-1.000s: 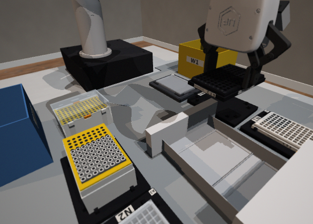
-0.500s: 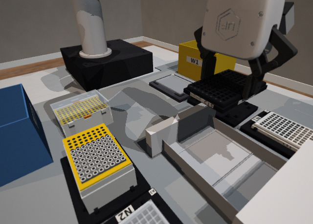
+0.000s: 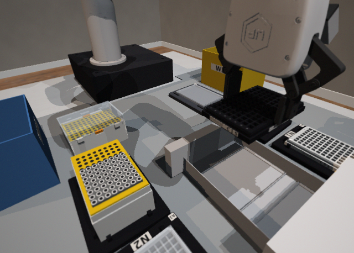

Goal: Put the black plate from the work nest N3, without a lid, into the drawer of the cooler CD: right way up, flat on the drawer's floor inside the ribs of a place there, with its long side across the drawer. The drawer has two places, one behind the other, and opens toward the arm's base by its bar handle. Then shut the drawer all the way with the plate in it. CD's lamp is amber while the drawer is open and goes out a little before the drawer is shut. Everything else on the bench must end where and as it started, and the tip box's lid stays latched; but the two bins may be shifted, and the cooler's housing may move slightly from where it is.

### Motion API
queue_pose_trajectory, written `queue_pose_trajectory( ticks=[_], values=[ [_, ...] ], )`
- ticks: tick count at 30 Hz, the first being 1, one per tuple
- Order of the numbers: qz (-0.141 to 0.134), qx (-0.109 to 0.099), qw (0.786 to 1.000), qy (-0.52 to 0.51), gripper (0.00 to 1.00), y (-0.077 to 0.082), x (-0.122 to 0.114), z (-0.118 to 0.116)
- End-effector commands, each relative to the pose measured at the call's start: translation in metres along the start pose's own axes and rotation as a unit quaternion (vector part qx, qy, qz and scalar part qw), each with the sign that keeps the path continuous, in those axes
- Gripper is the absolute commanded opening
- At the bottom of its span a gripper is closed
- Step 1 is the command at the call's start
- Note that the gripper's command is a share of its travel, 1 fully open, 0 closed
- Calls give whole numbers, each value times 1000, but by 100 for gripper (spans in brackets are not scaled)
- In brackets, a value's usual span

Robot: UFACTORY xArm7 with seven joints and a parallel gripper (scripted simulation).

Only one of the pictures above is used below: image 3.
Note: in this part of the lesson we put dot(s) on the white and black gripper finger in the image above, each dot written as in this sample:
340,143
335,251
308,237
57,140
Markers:
297,85
233,75

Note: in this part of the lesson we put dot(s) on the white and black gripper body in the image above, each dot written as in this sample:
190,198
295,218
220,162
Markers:
273,37

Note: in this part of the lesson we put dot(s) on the yellow open-top bin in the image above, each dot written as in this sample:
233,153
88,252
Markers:
212,75

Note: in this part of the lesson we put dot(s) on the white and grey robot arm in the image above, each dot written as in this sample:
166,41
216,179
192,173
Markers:
101,25

